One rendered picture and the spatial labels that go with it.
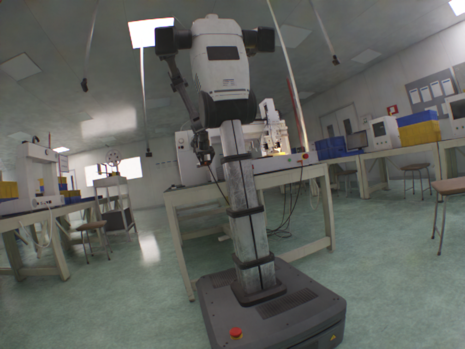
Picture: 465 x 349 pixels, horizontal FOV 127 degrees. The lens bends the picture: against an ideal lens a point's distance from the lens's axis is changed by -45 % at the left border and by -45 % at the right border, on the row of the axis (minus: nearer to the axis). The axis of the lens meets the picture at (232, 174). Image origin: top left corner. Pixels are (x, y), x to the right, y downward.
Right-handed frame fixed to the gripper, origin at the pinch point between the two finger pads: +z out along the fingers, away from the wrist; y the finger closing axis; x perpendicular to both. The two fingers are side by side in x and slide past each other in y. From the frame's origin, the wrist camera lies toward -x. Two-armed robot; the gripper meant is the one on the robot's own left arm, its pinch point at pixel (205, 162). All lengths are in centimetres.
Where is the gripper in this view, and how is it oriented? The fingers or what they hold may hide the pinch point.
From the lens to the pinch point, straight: 129.7
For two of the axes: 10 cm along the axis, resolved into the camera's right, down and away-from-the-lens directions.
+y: -9.5, 1.7, -2.6
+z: 0.2, 8.8, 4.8
